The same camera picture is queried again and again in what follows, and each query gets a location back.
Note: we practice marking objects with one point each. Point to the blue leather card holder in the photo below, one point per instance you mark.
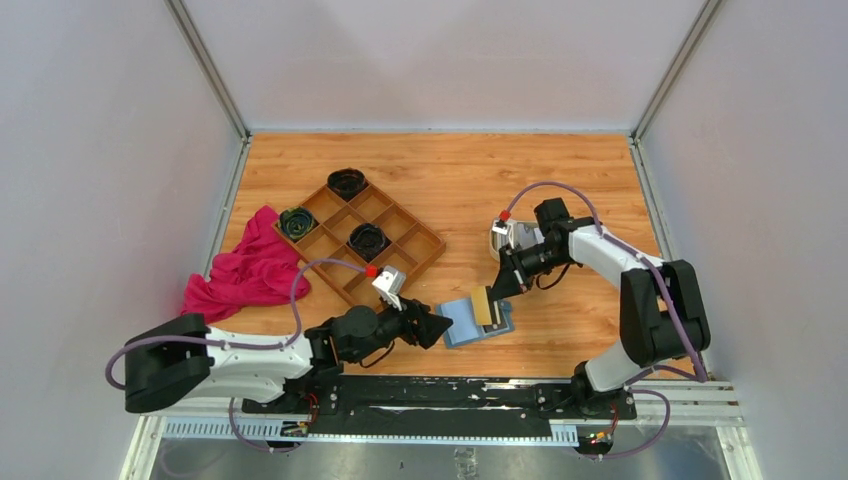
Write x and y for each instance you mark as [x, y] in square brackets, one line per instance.
[465, 330]

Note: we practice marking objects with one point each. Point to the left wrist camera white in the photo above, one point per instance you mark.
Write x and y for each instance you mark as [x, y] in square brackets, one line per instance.
[388, 284]

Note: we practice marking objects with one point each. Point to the gold credit card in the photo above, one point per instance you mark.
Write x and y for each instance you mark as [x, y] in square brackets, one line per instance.
[481, 305]

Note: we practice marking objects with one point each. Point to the brown wooden grid tray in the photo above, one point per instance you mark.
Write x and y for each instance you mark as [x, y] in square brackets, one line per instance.
[414, 246]

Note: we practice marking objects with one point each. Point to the aluminium frame rail front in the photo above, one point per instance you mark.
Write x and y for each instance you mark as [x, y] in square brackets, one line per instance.
[657, 402]

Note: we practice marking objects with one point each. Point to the beige oval card tray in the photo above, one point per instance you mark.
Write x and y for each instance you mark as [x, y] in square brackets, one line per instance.
[513, 233]

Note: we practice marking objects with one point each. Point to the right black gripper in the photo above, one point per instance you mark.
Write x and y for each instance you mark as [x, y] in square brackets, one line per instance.
[513, 278]

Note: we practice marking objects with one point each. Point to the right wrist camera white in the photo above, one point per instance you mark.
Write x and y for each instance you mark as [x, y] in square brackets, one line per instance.
[501, 232]

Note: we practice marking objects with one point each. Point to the pink crumpled cloth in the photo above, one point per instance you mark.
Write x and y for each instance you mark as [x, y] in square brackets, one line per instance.
[259, 271]

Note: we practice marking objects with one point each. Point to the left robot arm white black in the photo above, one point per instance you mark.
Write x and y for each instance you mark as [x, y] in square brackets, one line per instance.
[186, 358]

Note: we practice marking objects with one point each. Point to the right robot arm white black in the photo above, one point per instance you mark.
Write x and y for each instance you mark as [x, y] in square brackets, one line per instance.
[661, 311]

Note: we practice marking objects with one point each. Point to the black VIP credit card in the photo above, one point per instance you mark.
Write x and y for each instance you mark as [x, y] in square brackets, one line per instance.
[498, 321]

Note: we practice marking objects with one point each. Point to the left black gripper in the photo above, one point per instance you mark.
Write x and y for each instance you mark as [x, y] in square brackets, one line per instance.
[432, 324]

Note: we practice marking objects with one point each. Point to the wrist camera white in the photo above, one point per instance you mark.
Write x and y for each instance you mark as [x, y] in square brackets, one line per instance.
[388, 284]
[501, 232]

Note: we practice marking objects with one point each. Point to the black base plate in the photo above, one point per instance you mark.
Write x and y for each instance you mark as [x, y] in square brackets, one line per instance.
[441, 406]

